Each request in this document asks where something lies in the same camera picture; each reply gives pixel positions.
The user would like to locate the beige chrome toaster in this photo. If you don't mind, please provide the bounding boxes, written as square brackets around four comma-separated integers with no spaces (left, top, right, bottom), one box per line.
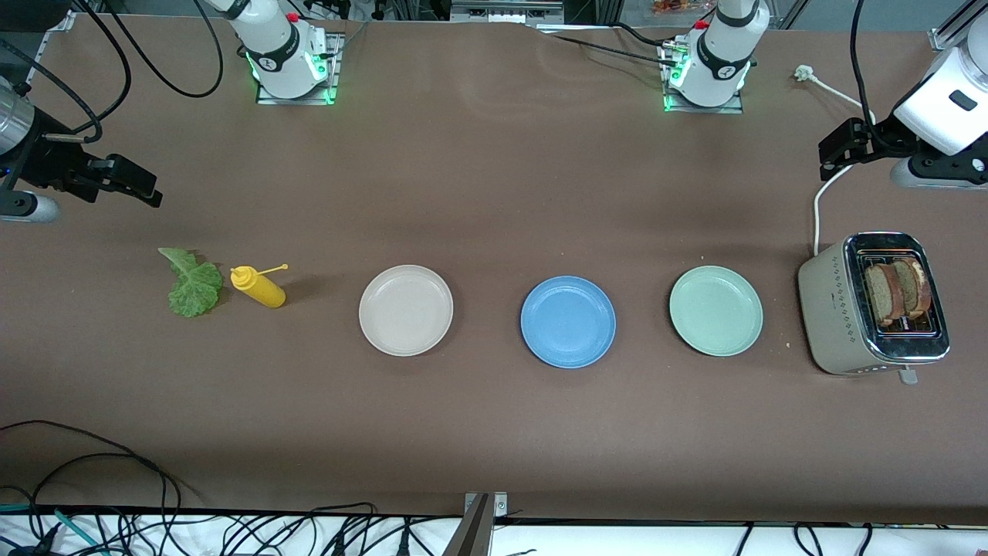
[797,232,951,385]

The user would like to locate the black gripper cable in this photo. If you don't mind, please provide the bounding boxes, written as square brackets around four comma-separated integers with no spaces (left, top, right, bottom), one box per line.
[0,6,134,145]
[849,0,881,147]

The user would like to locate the black cable loop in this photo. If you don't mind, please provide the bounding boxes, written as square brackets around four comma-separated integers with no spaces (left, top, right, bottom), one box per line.
[0,421,182,534]

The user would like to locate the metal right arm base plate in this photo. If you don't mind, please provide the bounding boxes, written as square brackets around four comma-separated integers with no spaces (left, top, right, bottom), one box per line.
[255,32,344,107]

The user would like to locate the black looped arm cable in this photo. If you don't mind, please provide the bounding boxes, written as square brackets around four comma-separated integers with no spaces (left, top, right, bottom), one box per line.
[100,0,226,100]

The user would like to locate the metal table bracket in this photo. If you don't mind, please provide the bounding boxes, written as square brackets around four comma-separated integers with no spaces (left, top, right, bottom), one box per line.
[463,492,508,520]

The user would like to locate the brown bread slice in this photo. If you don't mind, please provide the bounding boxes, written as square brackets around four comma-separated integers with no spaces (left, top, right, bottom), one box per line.
[892,257,933,321]
[864,263,904,327]

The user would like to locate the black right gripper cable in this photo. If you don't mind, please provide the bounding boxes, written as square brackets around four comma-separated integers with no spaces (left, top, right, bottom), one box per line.
[0,6,134,145]

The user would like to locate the aluminium corner profile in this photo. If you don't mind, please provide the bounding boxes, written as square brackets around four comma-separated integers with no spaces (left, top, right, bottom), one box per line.
[27,9,78,86]
[930,0,980,52]

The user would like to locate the mint green round plate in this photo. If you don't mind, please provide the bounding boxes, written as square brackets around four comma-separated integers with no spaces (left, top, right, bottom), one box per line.
[668,266,764,358]

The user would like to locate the aluminium rail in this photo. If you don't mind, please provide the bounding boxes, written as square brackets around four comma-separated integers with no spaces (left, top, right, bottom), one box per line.
[450,0,564,24]

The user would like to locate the green lettuce leaf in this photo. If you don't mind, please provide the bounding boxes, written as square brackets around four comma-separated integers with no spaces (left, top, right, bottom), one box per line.
[157,247,224,318]

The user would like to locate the aluminium profile post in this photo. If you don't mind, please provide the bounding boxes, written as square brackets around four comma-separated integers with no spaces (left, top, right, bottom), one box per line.
[442,494,495,556]

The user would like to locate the beige round plate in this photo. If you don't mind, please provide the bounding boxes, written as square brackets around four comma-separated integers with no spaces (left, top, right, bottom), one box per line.
[359,265,455,358]

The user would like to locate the black cable bundle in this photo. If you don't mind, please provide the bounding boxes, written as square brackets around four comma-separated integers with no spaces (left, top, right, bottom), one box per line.
[0,502,541,556]

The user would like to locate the black base cable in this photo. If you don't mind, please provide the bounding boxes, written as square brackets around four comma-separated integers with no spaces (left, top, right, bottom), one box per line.
[540,22,680,70]

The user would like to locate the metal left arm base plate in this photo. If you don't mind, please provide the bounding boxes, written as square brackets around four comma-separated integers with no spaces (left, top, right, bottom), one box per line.
[658,42,746,115]

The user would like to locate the teal cable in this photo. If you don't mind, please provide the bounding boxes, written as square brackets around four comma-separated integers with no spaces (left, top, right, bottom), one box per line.
[0,504,105,556]

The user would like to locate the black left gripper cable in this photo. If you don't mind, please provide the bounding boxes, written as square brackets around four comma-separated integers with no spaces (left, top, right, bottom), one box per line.
[849,0,881,147]

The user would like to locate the white toaster power cable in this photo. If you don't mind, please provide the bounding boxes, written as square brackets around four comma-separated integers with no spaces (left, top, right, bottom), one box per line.
[795,65,881,257]

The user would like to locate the yellow squeeze sauce bottle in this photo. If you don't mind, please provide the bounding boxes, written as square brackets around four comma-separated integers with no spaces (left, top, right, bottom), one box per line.
[230,263,289,309]

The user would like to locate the blue round plate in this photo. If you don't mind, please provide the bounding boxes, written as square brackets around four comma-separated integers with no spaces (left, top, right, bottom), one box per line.
[520,276,618,369]

